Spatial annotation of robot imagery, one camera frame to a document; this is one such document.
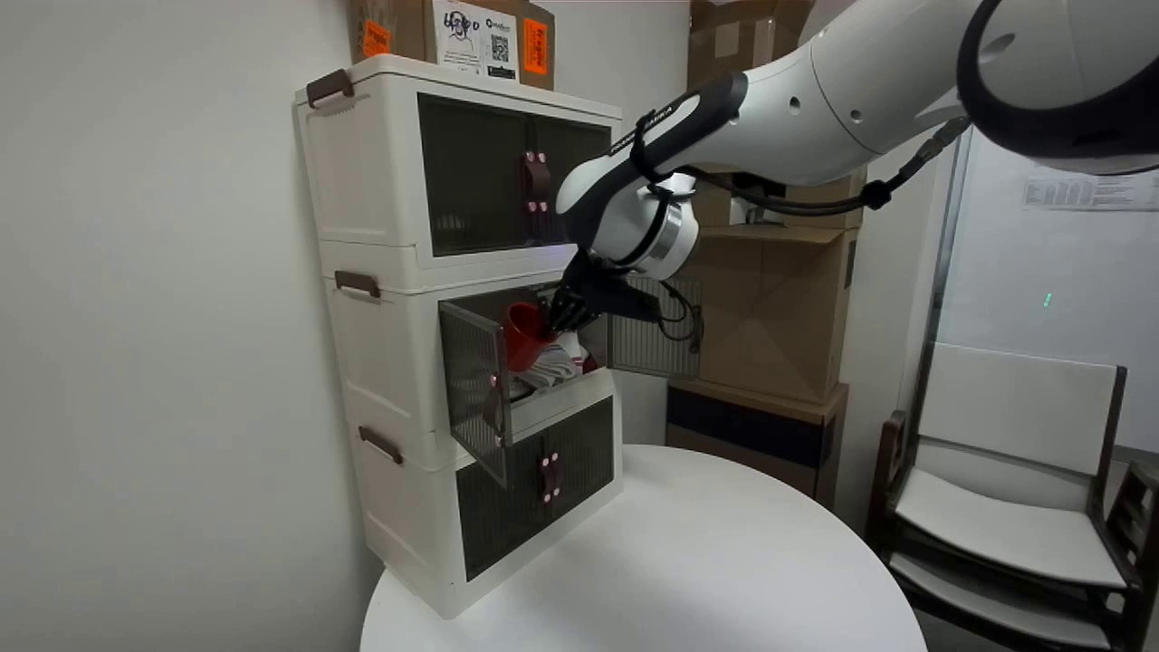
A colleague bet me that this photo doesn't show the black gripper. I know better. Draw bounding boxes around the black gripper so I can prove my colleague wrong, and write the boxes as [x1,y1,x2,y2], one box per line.
[545,255,660,335]

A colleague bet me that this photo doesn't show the red metal cup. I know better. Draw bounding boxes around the red metal cup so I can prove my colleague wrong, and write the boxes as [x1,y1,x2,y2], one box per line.
[503,302,557,369]

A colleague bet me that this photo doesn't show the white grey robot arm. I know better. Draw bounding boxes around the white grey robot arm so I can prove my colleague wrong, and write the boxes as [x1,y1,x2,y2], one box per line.
[545,0,1159,331]

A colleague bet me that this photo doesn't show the white papers in cabinet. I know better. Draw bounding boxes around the white papers in cabinet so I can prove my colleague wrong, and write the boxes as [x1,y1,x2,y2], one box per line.
[508,335,590,400]

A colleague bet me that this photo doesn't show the left middle cabinet door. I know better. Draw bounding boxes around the left middle cabinet door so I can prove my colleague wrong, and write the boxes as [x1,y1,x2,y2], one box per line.
[438,302,510,485]

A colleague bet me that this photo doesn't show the white three-tier cabinet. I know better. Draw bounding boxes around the white three-tier cabinet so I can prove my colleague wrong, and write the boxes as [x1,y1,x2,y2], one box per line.
[292,54,624,617]

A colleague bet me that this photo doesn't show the cardboard box on cabinet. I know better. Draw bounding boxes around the cardboard box on cabinet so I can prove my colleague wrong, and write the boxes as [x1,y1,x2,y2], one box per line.
[350,0,555,90]

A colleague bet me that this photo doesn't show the stacked cardboard boxes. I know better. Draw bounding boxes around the stacked cardboard boxes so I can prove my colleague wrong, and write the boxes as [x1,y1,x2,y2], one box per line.
[660,0,862,512]

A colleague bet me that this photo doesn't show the white wooden chair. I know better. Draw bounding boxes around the white wooden chair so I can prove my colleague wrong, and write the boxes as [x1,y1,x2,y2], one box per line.
[870,343,1154,652]

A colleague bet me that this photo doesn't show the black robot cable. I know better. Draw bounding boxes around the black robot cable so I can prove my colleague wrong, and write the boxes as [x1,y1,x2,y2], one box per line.
[648,114,982,357]

